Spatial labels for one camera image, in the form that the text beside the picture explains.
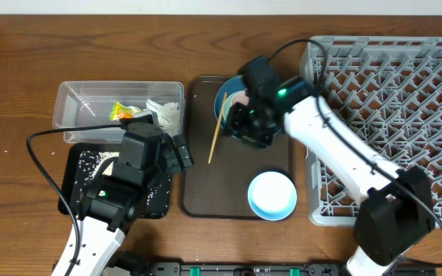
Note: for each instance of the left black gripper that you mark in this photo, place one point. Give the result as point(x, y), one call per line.
point(189, 160)

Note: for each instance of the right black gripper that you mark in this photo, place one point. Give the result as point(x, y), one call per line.
point(237, 122)

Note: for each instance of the pink cup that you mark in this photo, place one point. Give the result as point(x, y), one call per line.
point(240, 98)

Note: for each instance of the white napkin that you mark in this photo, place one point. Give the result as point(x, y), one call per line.
point(168, 115)

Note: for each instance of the light blue bowl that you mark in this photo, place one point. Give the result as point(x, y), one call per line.
point(272, 196)

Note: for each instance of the yellow green snack wrapper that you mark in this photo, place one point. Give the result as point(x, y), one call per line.
point(119, 111)

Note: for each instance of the white rice pile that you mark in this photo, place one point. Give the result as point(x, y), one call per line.
point(89, 163)

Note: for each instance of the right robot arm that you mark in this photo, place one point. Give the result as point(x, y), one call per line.
point(394, 204)

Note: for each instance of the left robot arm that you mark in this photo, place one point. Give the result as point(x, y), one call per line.
point(116, 196)

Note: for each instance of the black waste tray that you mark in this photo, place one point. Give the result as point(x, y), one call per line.
point(156, 210)

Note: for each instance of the grey dishwasher rack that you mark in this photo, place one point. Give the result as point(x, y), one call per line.
point(389, 91)

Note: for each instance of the light green bowl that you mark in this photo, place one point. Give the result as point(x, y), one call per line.
point(227, 106)

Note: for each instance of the dark blue plate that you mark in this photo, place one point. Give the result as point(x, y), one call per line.
point(231, 86)

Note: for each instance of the brown serving tray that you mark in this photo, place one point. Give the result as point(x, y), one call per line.
point(217, 188)

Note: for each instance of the clear plastic bin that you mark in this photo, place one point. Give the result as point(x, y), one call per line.
point(89, 103)

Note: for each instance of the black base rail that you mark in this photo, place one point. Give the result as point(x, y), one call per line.
point(176, 269)

